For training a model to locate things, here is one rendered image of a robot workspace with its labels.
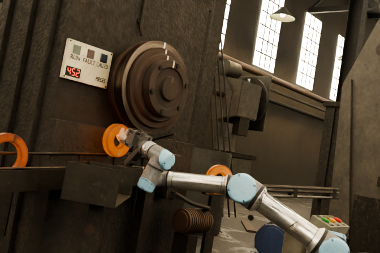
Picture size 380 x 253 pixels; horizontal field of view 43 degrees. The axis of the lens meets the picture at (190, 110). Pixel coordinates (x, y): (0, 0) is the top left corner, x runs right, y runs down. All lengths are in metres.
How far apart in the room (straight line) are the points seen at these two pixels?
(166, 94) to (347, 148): 2.75
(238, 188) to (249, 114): 8.62
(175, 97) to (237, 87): 7.95
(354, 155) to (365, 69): 0.82
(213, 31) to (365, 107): 2.84
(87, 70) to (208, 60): 4.59
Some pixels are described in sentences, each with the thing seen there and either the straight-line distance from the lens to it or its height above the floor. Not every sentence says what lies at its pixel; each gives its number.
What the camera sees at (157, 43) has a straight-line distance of 2.45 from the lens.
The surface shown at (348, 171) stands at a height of 0.88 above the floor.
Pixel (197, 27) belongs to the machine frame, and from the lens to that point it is 2.93.
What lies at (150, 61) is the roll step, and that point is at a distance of 2.36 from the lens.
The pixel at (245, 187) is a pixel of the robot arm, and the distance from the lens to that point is 1.96.
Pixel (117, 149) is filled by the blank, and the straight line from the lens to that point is 2.28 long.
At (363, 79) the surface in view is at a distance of 4.89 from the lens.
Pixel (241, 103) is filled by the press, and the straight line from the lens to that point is 10.33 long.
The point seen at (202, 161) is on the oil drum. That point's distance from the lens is 5.09.
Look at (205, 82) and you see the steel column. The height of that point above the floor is 1.80.
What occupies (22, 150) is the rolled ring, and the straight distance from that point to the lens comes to 2.05.
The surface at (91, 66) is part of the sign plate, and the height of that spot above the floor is 1.15.
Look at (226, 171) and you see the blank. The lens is 2.69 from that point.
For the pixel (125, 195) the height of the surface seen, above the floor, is 0.61.
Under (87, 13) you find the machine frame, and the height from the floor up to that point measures 1.38.
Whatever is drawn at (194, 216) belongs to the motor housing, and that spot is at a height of 0.50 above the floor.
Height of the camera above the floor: 0.83
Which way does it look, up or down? 5 degrees up
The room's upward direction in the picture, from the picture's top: 9 degrees clockwise
